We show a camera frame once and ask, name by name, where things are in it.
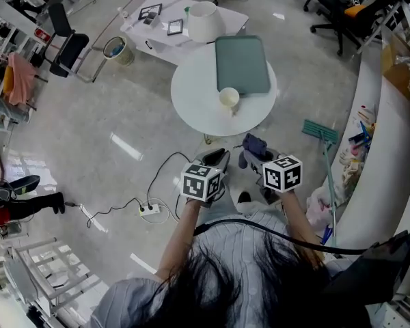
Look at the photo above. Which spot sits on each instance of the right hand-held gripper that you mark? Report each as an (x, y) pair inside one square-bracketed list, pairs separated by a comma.
[(282, 174)]

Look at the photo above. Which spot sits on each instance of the white paper sheet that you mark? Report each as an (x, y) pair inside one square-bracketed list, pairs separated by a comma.
[(278, 16)]

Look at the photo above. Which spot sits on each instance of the person's light striped shirt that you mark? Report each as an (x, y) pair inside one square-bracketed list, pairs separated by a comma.
[(235, 244)]

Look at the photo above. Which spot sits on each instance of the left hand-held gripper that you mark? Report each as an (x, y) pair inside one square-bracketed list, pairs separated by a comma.
[(200, 183)]

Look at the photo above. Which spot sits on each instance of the white cup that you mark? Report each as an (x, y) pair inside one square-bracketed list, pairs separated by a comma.
[(229, 97)]

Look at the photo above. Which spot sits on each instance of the white curved counter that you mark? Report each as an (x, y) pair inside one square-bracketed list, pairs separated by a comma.
[(386, 156)]

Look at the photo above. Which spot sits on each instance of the person's right forearm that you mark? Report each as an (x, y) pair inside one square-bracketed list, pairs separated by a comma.
[(299, 224)]

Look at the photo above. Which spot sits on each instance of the blue plastic tool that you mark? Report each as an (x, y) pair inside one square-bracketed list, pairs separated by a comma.
[(360, 135)]

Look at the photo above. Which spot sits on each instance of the green plastic tray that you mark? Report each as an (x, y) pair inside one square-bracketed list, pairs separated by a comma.
[(242, 67)]

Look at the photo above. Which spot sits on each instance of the black chair with chrome frame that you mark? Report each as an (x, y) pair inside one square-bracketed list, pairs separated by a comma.
[(70, 50)]

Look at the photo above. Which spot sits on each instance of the green flat mop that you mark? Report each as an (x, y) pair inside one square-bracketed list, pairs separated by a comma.
[(319, 132)]

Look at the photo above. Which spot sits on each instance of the white lampshade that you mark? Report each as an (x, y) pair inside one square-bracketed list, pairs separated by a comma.
[(205, 24)]

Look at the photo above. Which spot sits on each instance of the white power strip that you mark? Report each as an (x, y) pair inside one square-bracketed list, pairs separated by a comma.
[(149, 209)]

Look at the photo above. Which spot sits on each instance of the red wall sign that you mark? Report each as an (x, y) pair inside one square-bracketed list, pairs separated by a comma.
[(42, 35)]

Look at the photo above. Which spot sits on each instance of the pink hanging cloth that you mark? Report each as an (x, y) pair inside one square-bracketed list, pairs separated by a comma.
[(20, 80)]

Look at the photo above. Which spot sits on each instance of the small clear bottle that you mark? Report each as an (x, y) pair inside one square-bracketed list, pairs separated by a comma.
[(122, 13)]

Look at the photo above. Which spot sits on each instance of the person's left forearm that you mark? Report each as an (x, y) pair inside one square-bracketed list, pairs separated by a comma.
[(179, 238)]

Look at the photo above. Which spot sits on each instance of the woven waste basket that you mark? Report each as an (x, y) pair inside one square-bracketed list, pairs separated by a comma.
[(123, 56)]

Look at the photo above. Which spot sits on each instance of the small grey box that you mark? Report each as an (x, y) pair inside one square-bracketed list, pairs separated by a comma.
[(150, 19)]

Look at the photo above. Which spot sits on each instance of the round white side table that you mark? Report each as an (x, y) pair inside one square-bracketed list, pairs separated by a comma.
[(198, 101)]

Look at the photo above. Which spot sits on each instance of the dark blue cloth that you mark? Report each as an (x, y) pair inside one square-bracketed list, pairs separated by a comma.
[(254, 145)]

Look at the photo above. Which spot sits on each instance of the low white rectangular table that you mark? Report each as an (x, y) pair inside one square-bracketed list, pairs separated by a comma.
[(164, 48)]

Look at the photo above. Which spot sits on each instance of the pink plastic bag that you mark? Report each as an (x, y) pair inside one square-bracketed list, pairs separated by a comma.
[(319, 210)]

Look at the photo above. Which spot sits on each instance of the person's black shoe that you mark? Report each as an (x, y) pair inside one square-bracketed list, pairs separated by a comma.
[(244, 197)]

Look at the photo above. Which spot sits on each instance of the black office chair orange cushion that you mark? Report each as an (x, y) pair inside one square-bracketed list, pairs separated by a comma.
[(348, 22)]

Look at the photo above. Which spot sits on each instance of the black headset mount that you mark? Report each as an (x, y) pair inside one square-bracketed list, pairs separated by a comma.
[(372, 268)]

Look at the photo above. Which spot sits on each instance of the person's grey trousers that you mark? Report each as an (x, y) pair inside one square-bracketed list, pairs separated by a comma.
[(223, 205)]

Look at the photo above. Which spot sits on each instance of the black picture frame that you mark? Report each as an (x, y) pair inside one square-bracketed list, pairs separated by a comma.
[(150, 9), (175, 27)]

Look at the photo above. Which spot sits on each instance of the cardboard box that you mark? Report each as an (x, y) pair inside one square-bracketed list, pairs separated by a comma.
[(396, 70)]

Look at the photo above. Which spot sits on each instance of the white metal rack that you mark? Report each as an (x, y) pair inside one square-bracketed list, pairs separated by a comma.
[(37, 275)]

